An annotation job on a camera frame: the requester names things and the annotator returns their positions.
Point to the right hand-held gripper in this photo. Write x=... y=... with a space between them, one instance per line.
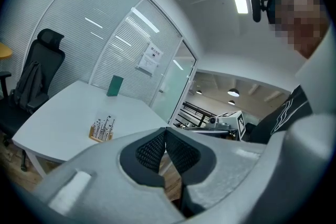
x=233 y=123

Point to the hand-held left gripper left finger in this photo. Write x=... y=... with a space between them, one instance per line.
x=99 y=191

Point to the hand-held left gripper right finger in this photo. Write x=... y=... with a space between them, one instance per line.
x=225 y=170

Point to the wooden card holder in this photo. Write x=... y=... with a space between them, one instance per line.
x=97 y=136

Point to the white card with black print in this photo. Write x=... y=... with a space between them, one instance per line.
x=104 y=123

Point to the small pendant lamp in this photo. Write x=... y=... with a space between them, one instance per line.
x=198 y=92
x=231 y=102

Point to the large pendant lamp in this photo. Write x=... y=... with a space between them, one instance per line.
x=233 y=92

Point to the black metal railing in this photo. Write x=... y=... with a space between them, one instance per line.
x=195 y=112

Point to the person's black shirt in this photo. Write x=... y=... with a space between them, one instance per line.
x=286 y=118

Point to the frosted glass door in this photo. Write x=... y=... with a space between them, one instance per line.
x=176 y=81

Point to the white paper notice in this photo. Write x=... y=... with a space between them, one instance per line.
x=150 y=59

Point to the green box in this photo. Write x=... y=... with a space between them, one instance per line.
x=114 y=86

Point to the person's head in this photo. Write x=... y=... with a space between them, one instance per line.
x=296 y=15

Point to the dark grey backpack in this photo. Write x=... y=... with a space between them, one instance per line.
x=27 y=86

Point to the black office chair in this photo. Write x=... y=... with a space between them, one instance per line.
x=43 y=60

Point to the yellow round table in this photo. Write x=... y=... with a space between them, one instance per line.
x=4 y=51

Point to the black head-worn camera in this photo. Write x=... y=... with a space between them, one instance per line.
x=256 y=8

